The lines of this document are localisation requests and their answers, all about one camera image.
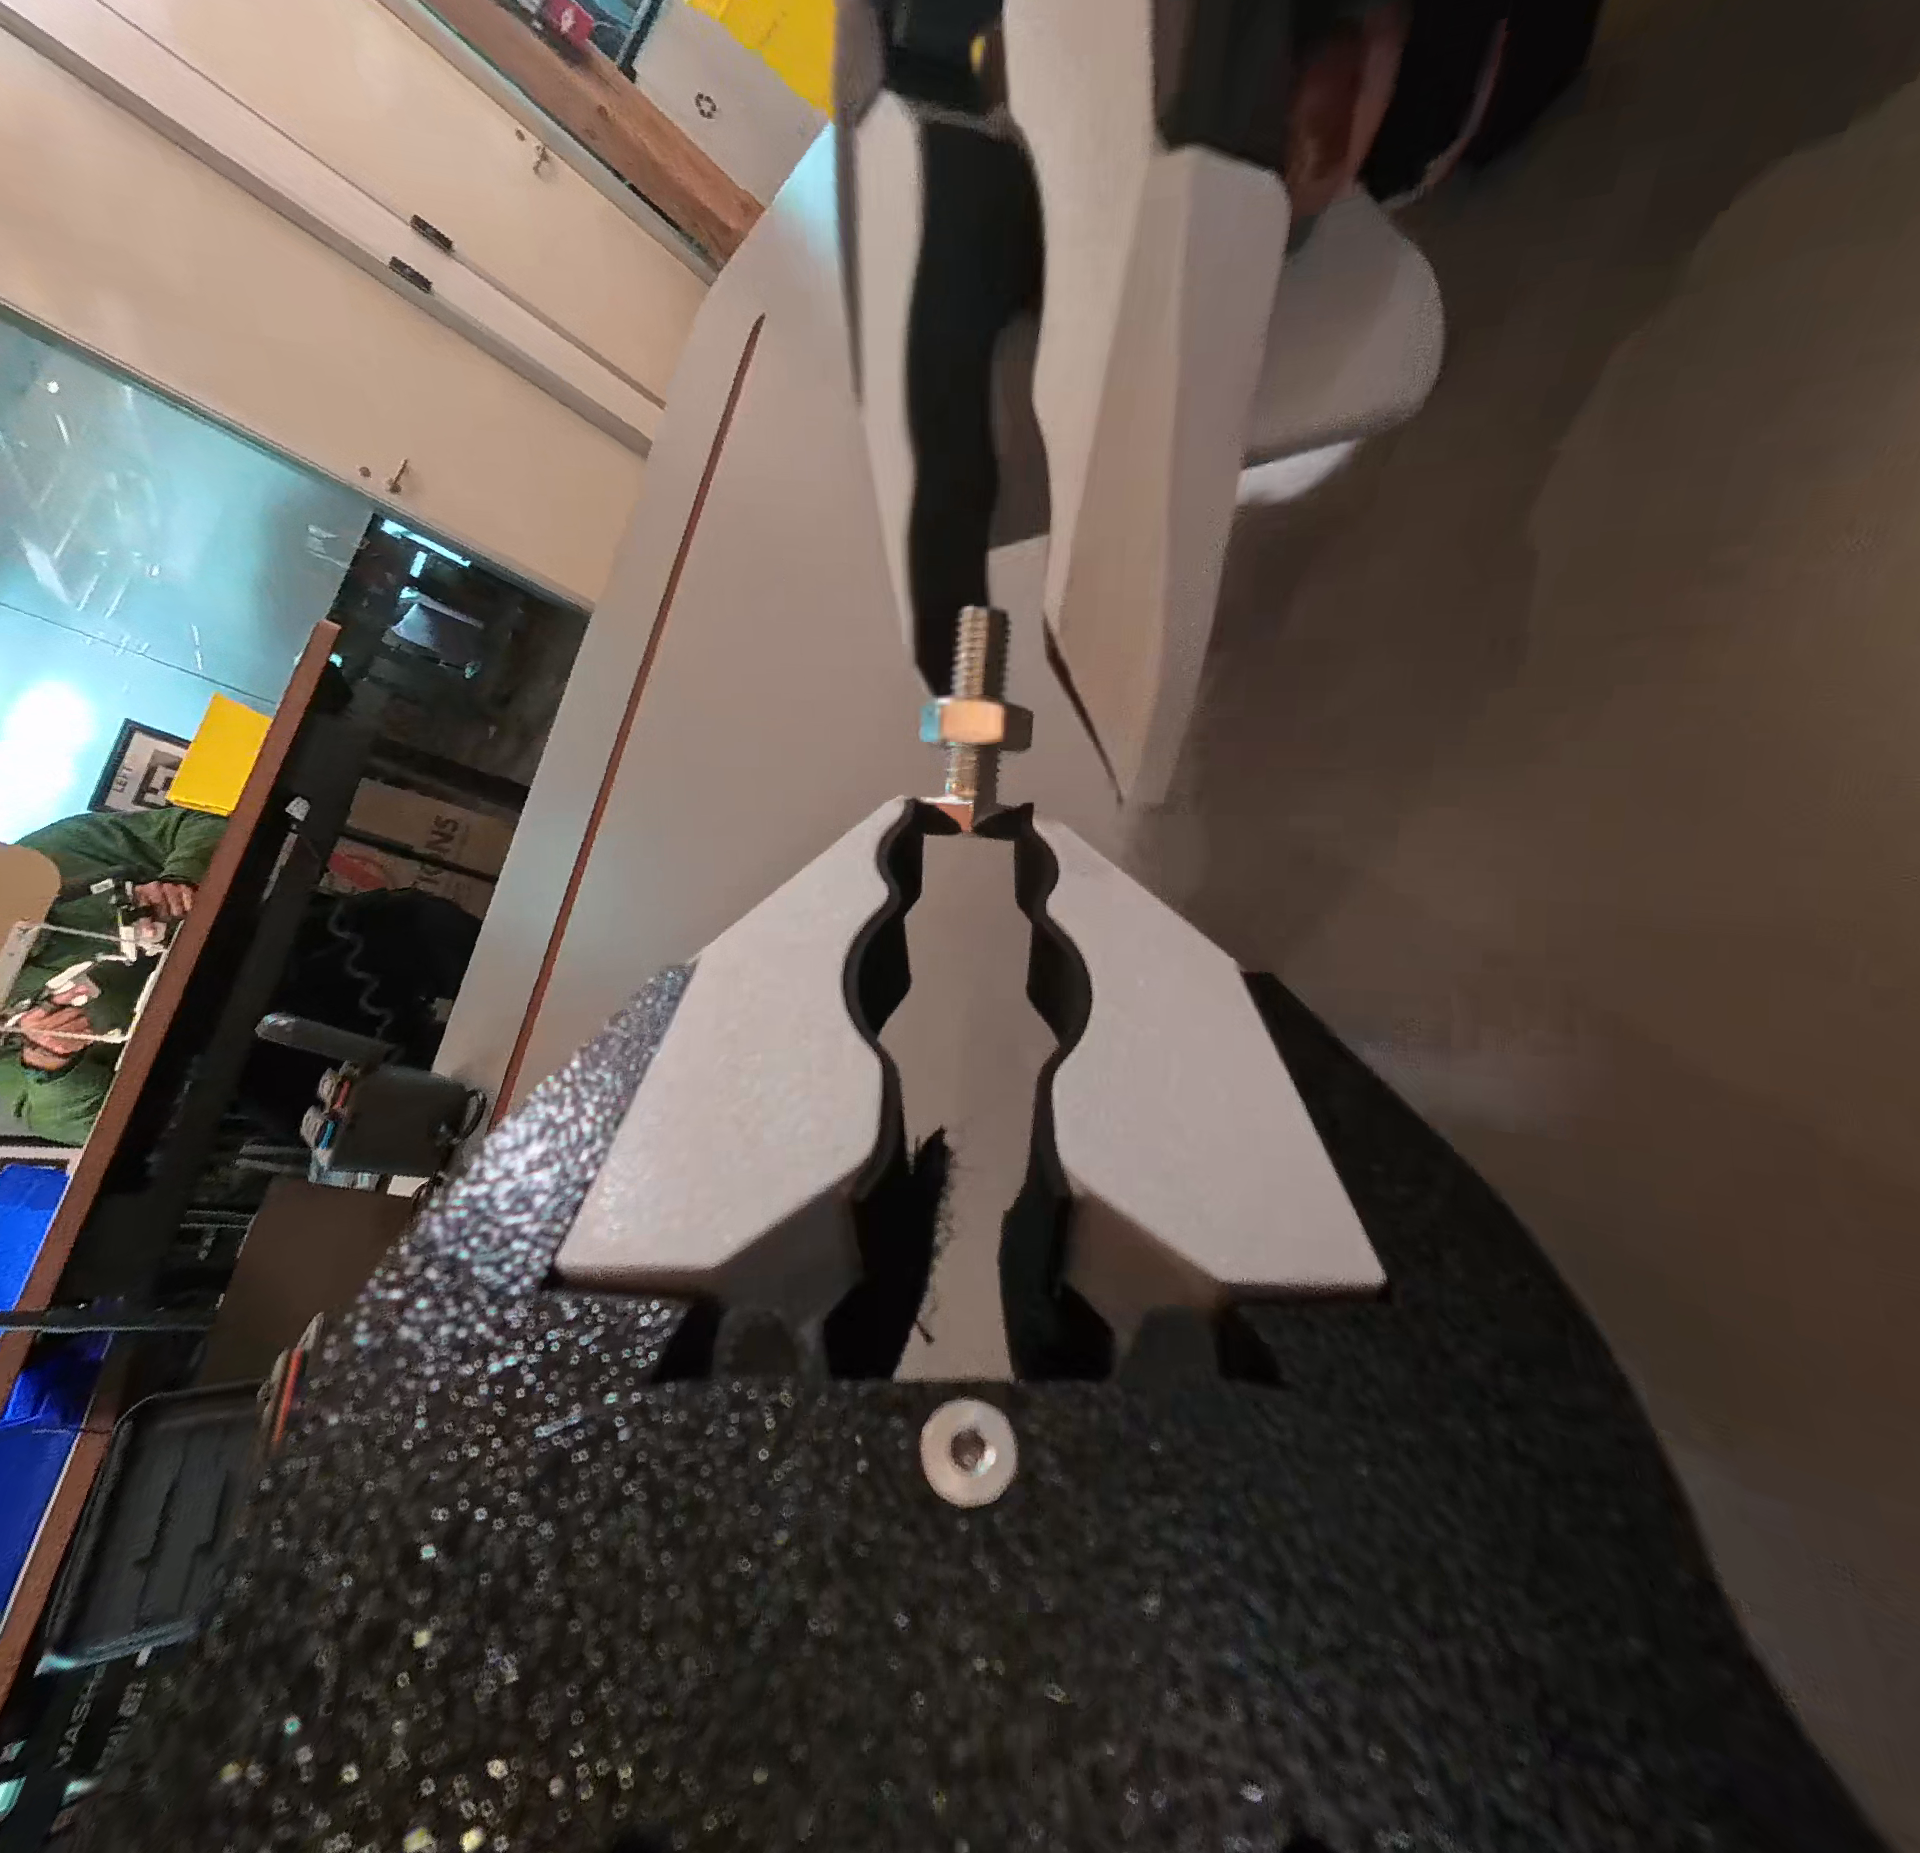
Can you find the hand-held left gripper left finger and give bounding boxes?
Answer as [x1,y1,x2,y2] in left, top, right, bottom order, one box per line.
[554,795,919,1311]

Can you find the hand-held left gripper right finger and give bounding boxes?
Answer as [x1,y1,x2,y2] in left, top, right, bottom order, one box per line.
[1019,802,1387,1321]

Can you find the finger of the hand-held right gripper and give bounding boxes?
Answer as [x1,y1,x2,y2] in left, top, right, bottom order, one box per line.
[1002,0,1295,813]
[831,84,1053,700]

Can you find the steel bolt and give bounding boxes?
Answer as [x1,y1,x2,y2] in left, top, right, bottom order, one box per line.
[923,605,1003,839]

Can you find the steel hex nut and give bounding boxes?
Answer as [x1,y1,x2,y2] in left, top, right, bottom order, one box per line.
[912,692,1037,750]

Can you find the person's right hand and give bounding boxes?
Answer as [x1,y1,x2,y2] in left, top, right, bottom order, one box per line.
[1290,0,1413,221]

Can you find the wooden beam with red signs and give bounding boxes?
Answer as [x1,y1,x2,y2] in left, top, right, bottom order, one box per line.
[343,0,768,266]

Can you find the yellow plastic bin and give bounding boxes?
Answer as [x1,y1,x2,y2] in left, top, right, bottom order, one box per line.
[165,691,275,820]
[681,0,837,121]

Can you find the dark grey box device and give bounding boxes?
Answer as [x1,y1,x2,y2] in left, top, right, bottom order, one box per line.
[304,1061,486,1182]

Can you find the black office chair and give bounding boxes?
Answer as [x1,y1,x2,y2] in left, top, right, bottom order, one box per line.
[246,884,458,1074]

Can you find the cardboard box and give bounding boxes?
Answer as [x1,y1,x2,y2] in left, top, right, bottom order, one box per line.
[322,776,523,917]

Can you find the long brown-edged table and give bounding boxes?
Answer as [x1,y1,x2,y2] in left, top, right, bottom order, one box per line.
[0,616,352,1720]

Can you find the cream door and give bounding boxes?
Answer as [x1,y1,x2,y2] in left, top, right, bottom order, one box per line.
[0,0,721,287]
[0,16,668,595]

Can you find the framed black white marker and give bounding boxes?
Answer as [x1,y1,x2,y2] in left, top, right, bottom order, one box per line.
[112,718,193,823]

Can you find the blue plastic bin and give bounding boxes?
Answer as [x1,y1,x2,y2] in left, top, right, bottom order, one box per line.
[0,1156,83,1587]

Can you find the glass office partition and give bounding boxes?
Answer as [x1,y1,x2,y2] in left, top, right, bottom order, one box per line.
[0,310,589,849]

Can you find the coiled black cable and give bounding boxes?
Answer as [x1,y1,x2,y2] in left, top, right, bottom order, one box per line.
[319,893,395,1052]

